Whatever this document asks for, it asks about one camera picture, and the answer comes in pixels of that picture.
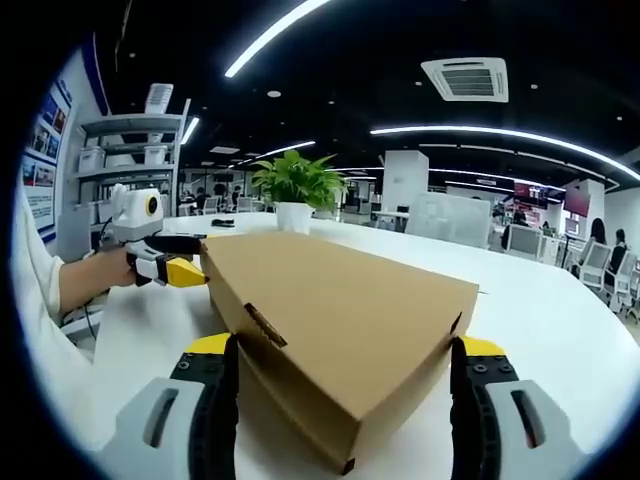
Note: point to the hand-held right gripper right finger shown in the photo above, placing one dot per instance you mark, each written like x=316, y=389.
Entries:
x=530, y=425

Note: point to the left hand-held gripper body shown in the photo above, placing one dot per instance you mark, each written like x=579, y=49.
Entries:
x=132, y=222

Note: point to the small black object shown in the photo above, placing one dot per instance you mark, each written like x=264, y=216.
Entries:
x=223, y=222

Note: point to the red wall screen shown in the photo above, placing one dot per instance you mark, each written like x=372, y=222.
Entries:
x=531, y=196
x=576, y=205

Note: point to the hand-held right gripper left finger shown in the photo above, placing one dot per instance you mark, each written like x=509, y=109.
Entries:
x=160, y=425

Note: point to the ceiling light strip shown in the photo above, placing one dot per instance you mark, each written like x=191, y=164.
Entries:
x=270, y=37
x=500, y=134

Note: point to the white storage bin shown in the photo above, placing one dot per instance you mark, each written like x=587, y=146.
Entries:
x=156, y=155
x=92, y=159

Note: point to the ceiling air conditioner vent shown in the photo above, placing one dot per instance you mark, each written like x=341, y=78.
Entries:
x=465, y=80

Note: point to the white ribbed box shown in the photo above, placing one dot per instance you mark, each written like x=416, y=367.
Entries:
x=160, y=99

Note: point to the person's left hand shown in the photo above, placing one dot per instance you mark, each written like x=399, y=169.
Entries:
x=114, y=267

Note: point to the person's white shirt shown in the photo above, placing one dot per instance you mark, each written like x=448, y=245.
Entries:
x=55, y=395

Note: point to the grey metal shelf rack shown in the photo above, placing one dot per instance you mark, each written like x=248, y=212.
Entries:
x=130, y=122

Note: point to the brown cardboard shoe box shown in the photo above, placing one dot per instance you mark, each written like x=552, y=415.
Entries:
x=325, y=310

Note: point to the blue framed wall poster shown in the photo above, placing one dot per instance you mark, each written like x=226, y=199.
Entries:
x=47, y=150

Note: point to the green plant in white pot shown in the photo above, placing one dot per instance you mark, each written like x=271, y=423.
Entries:
x=297, y=185

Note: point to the group of office chairs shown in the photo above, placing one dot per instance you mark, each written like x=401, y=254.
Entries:
x=525, y=242

